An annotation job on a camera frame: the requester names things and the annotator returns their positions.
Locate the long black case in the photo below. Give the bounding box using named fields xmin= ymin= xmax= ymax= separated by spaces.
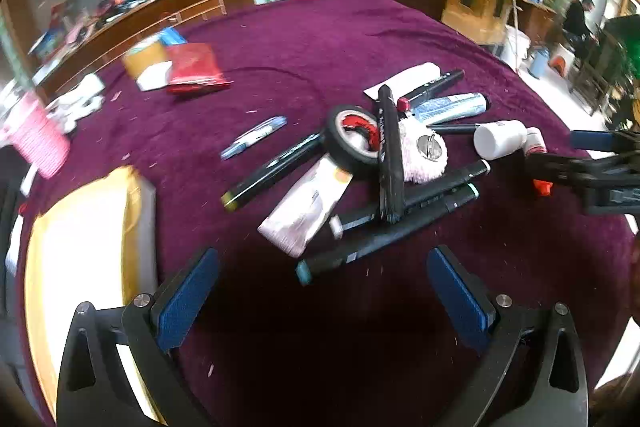
xmin=376 ymin=84 xmax=406 ymax=224

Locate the purple velvet tablecloth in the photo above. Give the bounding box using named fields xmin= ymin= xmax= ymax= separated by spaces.
xmin=20 ymin=0 xmax=640 ymax=427

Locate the white bucket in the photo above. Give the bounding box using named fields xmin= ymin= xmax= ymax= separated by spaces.
xmin=501 ymin=25 xmax=531 ymax=72

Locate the wooden counter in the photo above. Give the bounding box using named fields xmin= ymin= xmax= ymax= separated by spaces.
xmin=30 ymin=0 xmax=242 ymax=98

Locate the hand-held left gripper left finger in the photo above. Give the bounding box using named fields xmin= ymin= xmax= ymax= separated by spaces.
xmin=56 ymin=247 xmax=221 ymax=427

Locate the thin black pen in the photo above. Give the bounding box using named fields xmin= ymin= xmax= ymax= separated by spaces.
xmin=429 ymin=123 xmax=481 ymax=136

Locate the blue packet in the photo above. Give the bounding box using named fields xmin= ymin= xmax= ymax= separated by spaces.
xmin=157 ymin=27 xmax=187 ymax=48

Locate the small white box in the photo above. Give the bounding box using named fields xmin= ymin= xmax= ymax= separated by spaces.
xmin=136 ymin=62 xmax=173 ymax=92

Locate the pink ribbed cup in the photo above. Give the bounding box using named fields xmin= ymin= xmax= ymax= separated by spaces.
xmin=7 ymin=99 xmax=71 ymax=180

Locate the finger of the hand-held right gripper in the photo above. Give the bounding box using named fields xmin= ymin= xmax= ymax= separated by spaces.
xmin=524 ymin=152 xmax=610 ymax=196
xmin=570 ymin=129 xmax=640 ymax=156

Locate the black tape roll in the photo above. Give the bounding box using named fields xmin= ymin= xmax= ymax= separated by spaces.
xmin=325 ymin=105 xmax=383 ymax=178

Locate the blue and white pen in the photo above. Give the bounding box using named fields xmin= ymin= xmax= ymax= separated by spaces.
xmin=220 ymin=116 xmax=288 ymax=160

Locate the black marker white end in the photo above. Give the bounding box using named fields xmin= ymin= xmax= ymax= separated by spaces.
xmin=330 ymin=159 xmax=492 ymax=239

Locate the yellow and white packet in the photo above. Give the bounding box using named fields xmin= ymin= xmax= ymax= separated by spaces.
xmin=24 ymin=166 xmax=166 ymax=425

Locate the blue bin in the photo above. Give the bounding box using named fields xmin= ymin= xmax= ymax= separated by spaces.
xmin=530 ymin=47 xmax=552 ymax=80

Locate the red ruffled band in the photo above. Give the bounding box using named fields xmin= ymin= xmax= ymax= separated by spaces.
xmin=340 ymin=114 xmax=379 ymax=152

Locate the yellow cardboard box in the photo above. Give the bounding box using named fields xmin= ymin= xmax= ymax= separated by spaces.
xmin=121 ymin=38 xmax=171 ymax=78

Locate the pink and white tube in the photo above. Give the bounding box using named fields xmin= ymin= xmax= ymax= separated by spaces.
xmin=259 ymin=156 xmax=354 ymax=258

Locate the black marker yellow-green end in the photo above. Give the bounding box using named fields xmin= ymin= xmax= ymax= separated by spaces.
xmin=221 ymin=133 xmax=323 ymax=211

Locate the black marker teal end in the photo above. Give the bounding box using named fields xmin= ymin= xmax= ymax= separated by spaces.
xmin=295 ymin=184 xmax=480 ymax=286

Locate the blue tube black cap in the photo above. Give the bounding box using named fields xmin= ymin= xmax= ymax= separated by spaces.
xmin=414 ymin=93 xmax=492 ymax=125

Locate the white paper package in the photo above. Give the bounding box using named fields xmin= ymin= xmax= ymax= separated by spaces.
xmin=47 ymin=74 xmax=106 ymax=132

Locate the pink fluffy pad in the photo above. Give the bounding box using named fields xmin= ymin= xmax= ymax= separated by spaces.
xmin=400 ymin=117 xmax=448 ymax=184

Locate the black marker red cap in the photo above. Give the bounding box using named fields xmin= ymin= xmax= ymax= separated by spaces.
xmin=397 ymin=69 xmax=466 ymax=110

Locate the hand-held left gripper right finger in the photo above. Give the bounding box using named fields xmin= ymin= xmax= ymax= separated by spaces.
xmin=426 ymin=245 xmax=591 ymax=427

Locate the small white red-banded bottle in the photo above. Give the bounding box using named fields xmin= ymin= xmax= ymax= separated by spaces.
xmin=524 ymin=127 xmax=549 ymax=156

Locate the red foil packet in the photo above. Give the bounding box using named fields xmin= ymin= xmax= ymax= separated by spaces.
xmin=166 ymin=43 xmax=233 ymax=95

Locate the white plastic bottle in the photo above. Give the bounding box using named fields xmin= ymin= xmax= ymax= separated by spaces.
xmin=473 ymin=120 xmax=529 ymax=160

